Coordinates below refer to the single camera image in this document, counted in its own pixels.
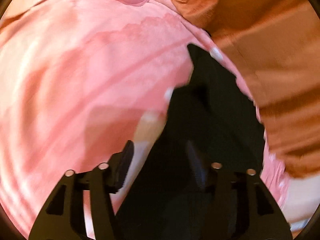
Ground pink fleece blanket white bows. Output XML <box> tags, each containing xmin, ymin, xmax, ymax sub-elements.
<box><xmin>1</xmin><ymin>0</ymin><xmax>282</xmax><ymax>239</ymax></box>

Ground orange curtain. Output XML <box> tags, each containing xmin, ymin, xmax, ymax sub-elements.
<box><xmin>171</xmin><ymin>0</ymin><xmax>319</xmax><ymax>178</ymax></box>

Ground black knit garment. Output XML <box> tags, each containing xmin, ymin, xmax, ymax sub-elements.
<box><xmin>116</xmin><ymin>44</ymin><xmax>265</xmax><ymax>239</ymax></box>

